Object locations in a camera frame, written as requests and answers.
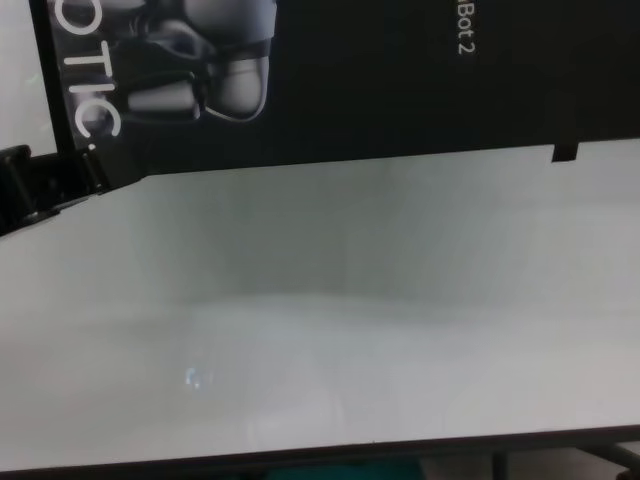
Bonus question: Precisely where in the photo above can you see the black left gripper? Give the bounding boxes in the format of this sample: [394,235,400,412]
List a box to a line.
[0,143,113,237]

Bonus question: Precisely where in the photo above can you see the black robot print poster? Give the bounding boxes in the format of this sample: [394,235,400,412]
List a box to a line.
[46,0,640,177]

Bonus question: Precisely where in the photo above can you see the teal green panel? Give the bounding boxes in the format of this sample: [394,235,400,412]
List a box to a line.
[247,460,420,480]

